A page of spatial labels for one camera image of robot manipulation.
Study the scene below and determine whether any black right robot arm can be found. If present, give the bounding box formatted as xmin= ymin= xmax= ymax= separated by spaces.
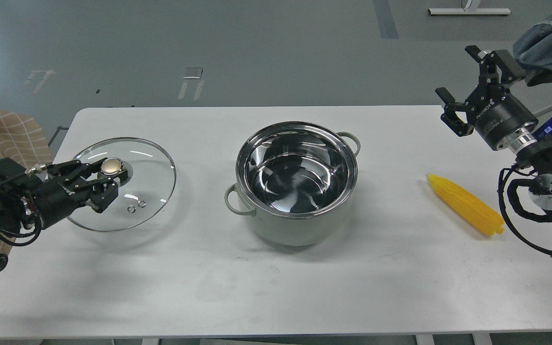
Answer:
xmin=435 ymin=45 xmax=552 ymax=257

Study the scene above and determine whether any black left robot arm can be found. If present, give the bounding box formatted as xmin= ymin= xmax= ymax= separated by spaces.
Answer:
xmin=0 ymin=158 xmax=132 ymax=271

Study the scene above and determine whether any yellow corn cob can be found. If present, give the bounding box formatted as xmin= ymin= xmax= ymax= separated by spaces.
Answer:
xmin=426 ymin=174 xmax=505 ymax=236

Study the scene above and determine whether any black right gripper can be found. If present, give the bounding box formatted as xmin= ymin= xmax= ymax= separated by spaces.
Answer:
xmin=435 ymin=46 xmax=538 ymax=151

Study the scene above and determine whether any white stand base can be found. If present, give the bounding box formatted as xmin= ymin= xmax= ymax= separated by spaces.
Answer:
xmin=427 ymin=0 xmax=512 ymax=17

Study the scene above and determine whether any grey green steel pot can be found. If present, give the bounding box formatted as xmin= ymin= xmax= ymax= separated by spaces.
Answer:
xmin=224 ymin=121 xmax=361 ymax=246

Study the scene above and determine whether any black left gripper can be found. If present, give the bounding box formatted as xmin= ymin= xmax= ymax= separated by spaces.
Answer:
xmin=31 ymin=158 xmax=128 ymax=229

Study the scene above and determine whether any glass pot lid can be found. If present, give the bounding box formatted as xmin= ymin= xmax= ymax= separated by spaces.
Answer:
xmin=68 ymin=137 xmax=177 ymax=232

